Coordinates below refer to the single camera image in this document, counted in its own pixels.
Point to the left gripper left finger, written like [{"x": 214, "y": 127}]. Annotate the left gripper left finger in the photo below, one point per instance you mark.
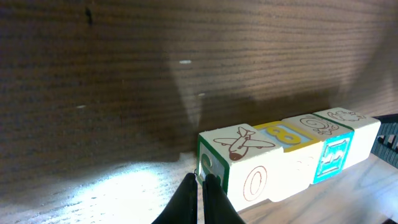
[{"x": 182, "y": 207}]

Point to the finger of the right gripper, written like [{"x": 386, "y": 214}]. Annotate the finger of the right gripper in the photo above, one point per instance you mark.
[{"x": 385, "y": 144}]

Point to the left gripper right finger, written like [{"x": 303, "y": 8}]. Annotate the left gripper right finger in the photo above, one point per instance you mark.
[{"x": 217, "y": 207}]

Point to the blue top block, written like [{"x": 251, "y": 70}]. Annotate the blue top block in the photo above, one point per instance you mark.
[{"x": 336, "y": 141}]

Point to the green sided block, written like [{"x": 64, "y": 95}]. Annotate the green sided block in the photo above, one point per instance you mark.
[{"x": 298, "y": 162}]

